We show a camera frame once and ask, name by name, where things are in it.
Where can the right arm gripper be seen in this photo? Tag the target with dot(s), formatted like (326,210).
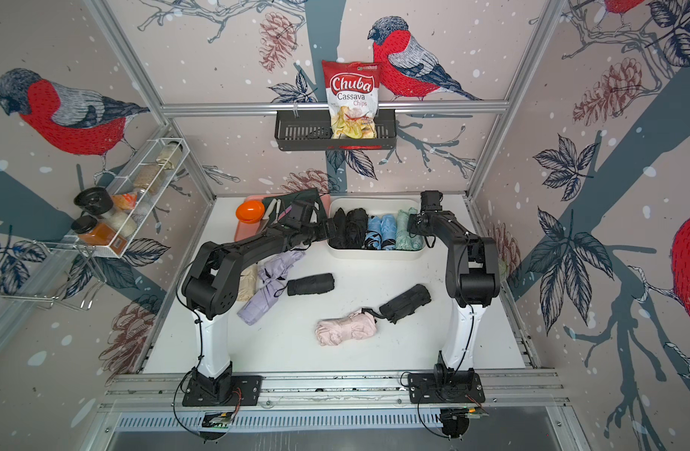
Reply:
(410,225)

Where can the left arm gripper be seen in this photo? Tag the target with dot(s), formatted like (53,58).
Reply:
(323,231)

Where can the light blue umbrella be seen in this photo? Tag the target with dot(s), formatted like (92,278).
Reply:
(388,232)

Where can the blue patterned umbrella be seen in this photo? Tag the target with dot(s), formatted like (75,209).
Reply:
(373,235)

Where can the black cased compact umbrella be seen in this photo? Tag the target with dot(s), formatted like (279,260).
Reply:
(314,284)

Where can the black sleeved umbrella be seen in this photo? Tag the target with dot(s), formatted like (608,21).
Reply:
(402,306)

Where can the mint green strapped umbrella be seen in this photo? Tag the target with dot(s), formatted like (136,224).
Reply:
(417,242)

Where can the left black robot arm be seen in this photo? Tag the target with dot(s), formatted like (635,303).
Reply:
(212,283)

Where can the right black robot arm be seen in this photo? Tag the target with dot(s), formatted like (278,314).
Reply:
(471,279)

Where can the cream storage box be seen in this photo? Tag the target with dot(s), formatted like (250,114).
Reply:
(377,206)

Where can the lavender folded umbrella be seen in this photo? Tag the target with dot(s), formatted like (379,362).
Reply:
(273,276)

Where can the beige striped folded umbrella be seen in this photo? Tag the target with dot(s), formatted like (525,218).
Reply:
(248,284)

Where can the pink folded umbrella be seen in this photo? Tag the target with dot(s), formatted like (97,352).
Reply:
(359,325)

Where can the dark green cloth napkin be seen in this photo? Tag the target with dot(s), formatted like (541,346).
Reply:
(276,206)

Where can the pink plastic tray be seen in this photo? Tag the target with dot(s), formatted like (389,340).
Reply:
(246,231)

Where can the green lidded glass jar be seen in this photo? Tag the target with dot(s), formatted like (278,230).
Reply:
(503,270)

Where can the Chuba cassava chips bag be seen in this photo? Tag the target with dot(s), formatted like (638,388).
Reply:
(352,91)

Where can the black lidded spice jar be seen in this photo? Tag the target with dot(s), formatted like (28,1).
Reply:
(97,202)

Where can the orange spice jar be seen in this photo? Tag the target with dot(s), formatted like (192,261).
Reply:
(93,232)

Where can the white wire spice rack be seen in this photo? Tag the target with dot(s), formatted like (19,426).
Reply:
(145,182)

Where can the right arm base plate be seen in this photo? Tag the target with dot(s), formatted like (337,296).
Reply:
(465,388)

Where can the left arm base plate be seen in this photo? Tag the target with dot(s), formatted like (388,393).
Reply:
(228,390)

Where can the wire hook rack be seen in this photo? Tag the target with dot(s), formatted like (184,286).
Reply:
(48,274)

